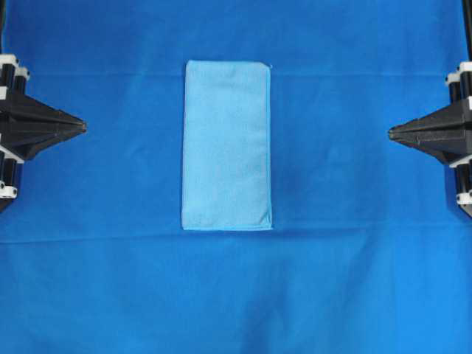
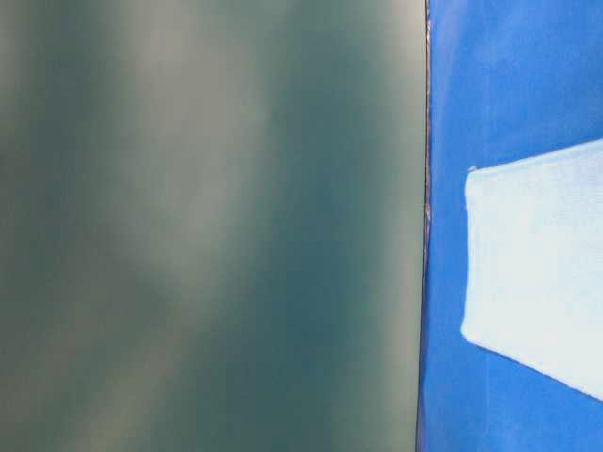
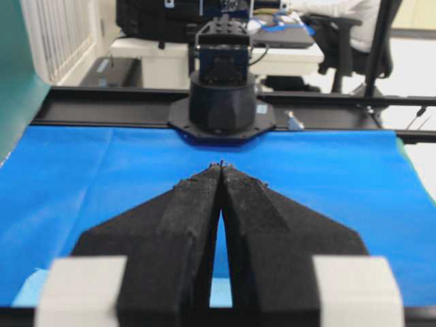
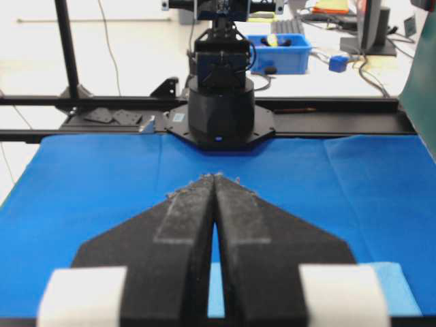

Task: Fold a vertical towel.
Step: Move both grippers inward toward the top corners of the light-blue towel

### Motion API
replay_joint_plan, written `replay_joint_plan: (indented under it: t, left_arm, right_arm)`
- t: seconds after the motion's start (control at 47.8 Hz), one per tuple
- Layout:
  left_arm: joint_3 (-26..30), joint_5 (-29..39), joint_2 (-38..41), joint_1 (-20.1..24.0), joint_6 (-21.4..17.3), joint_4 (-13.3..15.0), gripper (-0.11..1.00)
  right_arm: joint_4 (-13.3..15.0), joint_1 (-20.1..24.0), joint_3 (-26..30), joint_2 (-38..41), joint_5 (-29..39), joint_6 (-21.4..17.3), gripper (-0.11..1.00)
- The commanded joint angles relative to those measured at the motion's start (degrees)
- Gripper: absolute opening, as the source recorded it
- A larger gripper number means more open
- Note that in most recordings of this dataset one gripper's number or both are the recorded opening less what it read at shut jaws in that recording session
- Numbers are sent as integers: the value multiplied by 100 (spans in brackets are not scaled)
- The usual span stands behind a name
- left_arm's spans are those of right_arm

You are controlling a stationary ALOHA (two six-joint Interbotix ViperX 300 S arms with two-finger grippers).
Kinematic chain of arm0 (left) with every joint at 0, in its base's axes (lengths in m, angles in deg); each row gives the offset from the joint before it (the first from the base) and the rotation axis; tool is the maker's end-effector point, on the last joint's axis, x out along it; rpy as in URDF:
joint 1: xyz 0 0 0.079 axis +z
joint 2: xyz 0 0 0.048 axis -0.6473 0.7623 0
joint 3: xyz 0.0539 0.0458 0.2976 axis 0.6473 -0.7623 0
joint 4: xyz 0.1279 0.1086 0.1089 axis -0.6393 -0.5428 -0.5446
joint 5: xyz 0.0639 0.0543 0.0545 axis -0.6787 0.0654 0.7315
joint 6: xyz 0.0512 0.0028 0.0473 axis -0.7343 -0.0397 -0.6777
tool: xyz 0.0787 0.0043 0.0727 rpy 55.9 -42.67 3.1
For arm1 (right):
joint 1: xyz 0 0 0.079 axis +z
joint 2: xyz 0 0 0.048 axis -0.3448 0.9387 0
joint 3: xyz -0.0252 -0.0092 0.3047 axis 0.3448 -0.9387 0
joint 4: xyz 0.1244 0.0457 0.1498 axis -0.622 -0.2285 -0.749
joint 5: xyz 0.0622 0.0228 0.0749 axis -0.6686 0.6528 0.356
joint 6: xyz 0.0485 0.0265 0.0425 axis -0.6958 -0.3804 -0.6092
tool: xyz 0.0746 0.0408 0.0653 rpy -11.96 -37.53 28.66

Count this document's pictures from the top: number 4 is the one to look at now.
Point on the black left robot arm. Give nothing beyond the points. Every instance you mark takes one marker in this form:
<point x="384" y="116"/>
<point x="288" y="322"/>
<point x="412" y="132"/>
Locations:
<point x="221" y="112"/>

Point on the small blue box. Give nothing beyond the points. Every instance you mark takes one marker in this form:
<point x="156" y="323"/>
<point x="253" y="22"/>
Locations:
<point x="338" y="63"/>

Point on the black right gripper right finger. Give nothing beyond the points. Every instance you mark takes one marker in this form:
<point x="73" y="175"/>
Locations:
<point x="261" y="248"/>

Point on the black aluminium frame rail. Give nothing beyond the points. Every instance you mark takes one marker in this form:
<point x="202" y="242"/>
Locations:
<point x="276" y="118"/>

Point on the black vertical frame post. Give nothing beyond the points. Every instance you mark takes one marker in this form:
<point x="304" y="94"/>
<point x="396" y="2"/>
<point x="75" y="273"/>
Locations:
<point x="67" y="46"/>

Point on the dark green board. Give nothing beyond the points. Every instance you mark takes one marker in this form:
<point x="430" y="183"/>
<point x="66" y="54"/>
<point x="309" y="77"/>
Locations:
<point x="418" y="95"/>

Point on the light blue towel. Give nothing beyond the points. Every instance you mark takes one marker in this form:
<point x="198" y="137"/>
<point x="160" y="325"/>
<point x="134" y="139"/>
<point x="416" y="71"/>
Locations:
<point x="399" y="298"/>

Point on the black monitor stand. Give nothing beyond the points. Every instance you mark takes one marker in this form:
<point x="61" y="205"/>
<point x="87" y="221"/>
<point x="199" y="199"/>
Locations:
<point x="372" y="28"/>

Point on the blue plastic bin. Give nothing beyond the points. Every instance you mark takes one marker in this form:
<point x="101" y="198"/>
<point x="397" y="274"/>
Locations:
<point x="289" y="57"/>

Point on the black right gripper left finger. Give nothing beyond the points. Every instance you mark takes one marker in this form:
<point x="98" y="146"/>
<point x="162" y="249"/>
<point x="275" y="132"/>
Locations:
<point x="151" y="270"/>

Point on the dark blue table cloth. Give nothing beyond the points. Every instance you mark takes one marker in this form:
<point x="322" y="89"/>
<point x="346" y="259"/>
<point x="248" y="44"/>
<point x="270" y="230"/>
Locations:
<point x="376" y="192"/>

